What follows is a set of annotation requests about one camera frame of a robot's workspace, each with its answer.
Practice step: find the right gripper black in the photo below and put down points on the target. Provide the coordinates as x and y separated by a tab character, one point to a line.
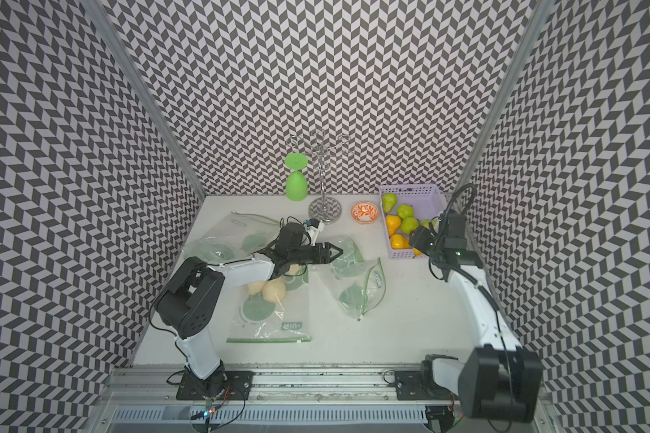
418	239

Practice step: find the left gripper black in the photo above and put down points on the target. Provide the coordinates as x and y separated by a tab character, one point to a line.
326	259

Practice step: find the green pear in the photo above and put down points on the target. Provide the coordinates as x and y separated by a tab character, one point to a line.
388	201
409	225
430	224
405	211

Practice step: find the zip bag with orange fruit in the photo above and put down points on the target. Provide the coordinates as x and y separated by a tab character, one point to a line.
358	285

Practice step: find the zip bag with beige fruit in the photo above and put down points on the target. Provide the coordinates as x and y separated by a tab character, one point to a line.
276	311

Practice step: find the zip bag with green pears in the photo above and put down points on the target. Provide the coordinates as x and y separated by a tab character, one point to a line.
235	237

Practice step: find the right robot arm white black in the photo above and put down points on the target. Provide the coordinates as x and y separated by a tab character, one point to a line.
500	379

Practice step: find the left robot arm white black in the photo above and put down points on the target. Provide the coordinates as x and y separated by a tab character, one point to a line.
187	302

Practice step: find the purple plastic basket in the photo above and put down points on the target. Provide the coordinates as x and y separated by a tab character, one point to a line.
428	202

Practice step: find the chrome mug tree stand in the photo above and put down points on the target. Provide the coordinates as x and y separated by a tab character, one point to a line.
320	148

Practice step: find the orange patterned small bowl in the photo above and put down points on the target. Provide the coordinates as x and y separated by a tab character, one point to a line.
365	212

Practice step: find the green plastic goblet upside down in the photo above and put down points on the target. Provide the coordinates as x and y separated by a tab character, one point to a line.
296	185

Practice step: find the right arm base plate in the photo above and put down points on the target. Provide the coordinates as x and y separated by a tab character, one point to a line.
411	386

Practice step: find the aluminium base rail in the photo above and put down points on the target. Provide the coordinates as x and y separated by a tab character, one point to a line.
319	398

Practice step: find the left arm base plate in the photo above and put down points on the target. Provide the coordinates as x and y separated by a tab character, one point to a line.
223	385

